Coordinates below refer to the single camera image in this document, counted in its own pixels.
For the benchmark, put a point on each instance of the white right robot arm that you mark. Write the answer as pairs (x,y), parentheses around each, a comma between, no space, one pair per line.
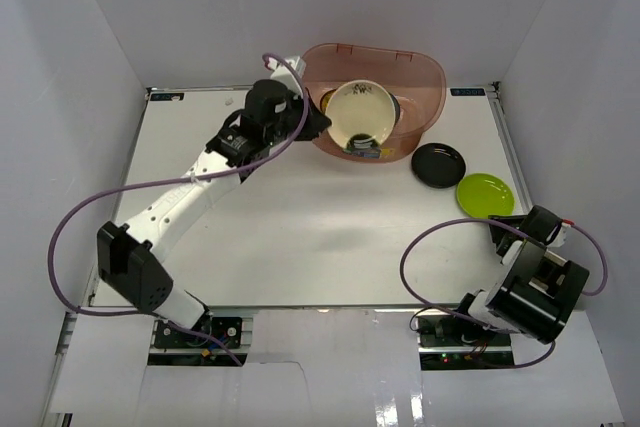
(538,289)

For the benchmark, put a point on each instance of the left blue corner label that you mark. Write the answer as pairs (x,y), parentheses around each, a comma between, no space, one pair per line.
(166,97)

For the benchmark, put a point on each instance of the lime green plate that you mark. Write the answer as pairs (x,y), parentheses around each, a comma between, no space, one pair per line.
(481,195)

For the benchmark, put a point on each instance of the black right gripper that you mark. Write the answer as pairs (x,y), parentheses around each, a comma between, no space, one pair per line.
(509,219)

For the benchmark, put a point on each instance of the dark teal ceramic plate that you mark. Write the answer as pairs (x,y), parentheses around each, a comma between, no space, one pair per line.
(397,108)

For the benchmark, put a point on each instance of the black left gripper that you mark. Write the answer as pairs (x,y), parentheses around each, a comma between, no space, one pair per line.
(304,122)

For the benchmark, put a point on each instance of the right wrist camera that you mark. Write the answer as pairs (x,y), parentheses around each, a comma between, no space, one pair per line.
(558,235)

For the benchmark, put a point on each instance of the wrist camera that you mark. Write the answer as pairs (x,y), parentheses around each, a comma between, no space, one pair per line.
(558,235)
(289,75)

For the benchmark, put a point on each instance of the right blue corner label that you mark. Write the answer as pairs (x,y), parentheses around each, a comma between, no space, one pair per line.
(467,92)

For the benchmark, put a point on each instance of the blue corner label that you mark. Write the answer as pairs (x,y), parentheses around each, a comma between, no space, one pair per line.
(467,92)
(166,97)

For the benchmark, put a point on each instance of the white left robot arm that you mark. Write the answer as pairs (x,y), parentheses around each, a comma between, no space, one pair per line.
(131,256)

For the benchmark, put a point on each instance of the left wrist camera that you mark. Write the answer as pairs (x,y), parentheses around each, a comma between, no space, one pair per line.
(289,75)

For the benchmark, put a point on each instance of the yellow patterned black plate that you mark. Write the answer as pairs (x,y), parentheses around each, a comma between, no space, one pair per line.
(325,99)

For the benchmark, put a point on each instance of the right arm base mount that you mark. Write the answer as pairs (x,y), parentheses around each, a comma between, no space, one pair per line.
(444,334)

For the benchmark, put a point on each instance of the beige ceramic plate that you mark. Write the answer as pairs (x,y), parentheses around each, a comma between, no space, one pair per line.
(362,115)

